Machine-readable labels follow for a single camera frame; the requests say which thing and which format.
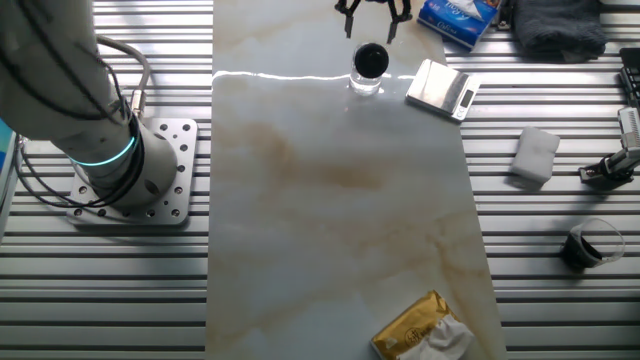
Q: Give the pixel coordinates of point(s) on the black lid with white applicator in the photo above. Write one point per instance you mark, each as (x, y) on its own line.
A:
(371, 60)

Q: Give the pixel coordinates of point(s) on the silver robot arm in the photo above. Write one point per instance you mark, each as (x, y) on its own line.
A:
(50, 75)

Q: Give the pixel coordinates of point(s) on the silver digital pocket scale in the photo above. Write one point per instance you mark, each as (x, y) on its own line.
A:
(440, 87)

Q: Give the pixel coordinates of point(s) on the clear plastic cup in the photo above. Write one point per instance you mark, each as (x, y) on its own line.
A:
(612, 250)

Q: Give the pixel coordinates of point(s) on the blue tissue pack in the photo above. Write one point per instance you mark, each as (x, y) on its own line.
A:
(450, 22)

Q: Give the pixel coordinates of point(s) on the clear glass jar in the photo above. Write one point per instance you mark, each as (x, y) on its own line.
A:
(365, 86)

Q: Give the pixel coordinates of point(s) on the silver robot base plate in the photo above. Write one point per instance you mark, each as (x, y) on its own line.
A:
(180, 165)

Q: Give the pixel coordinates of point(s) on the dark grey towel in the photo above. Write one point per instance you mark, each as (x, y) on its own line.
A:
(560, 27)

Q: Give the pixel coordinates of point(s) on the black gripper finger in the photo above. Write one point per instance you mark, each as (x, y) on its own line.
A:
(348, 17)
(396, 17)

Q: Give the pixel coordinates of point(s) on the small black object in cup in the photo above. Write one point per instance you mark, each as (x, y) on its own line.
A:
(580, 255)

